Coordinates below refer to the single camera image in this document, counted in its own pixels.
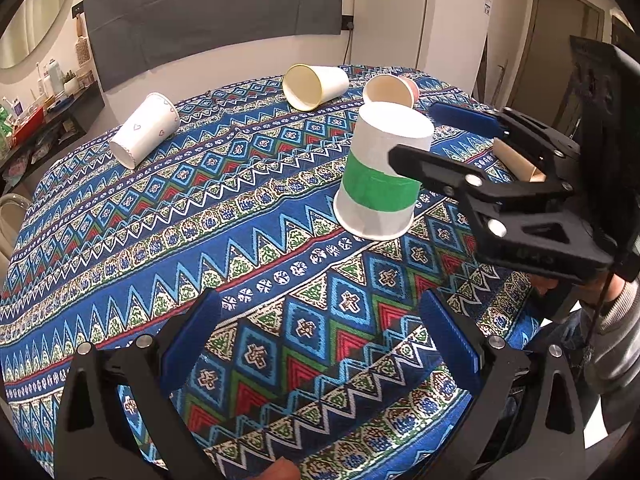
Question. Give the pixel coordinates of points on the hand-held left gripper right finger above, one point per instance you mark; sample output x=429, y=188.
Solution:
x=450, y=340

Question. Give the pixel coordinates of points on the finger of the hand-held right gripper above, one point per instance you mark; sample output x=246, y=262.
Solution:
x=430, y=167
x=465, y=117

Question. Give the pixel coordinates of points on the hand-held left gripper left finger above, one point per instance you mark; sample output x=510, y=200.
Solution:
x=192, y=340

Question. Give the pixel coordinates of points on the white cup with green band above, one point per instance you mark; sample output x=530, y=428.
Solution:
x=380, y=185

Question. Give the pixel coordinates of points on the person's right forearm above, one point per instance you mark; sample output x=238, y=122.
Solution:
x=620, y=330

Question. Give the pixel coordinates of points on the brown paper cup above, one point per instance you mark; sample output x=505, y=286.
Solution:
x=520, y=162

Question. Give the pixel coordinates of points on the red paper cup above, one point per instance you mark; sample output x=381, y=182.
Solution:
x=387, y=91

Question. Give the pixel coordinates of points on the cream paper cup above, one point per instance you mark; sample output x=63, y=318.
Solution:
x=310, y=87

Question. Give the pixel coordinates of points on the white cup with heart print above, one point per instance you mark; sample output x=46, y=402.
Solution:
x=145, y=130

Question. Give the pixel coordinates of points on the person's right hand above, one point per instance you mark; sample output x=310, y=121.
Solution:
x=544, y=284

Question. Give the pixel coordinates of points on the person's left hand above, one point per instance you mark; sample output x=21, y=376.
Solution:
x=277, y=471

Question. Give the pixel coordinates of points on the brown door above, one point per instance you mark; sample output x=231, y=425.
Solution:
x=562, y=50

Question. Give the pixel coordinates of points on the blue patterned tablecloth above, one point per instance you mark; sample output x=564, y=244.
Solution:
x=225, y=240

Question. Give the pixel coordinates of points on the white refrigerator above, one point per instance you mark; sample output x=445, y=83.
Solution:
x=420, y=15

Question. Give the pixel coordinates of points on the person's leg in jeans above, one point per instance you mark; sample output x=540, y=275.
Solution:
x=567, y=332

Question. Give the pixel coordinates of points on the clear plastic chair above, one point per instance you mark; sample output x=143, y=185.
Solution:
x=11, y=225

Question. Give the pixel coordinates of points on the black side shelf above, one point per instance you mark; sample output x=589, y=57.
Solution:
x=60, y=115

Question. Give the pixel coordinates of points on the red box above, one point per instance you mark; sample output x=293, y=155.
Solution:
x=27, y=127

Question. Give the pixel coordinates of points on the small potted plant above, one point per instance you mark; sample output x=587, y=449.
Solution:
x=70, y=81

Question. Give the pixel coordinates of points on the white bottle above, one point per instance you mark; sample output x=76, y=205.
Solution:
x=52, y=80

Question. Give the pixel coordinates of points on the wooden brush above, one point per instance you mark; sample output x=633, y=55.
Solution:
x=82, y=45

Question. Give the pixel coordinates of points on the wall power outlet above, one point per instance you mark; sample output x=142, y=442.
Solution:
x=348, y=22

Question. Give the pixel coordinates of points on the grey wall cloth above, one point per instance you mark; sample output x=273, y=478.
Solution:
x=210, y=10

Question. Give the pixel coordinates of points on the round wall mirror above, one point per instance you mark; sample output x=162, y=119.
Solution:
x=30, y=5

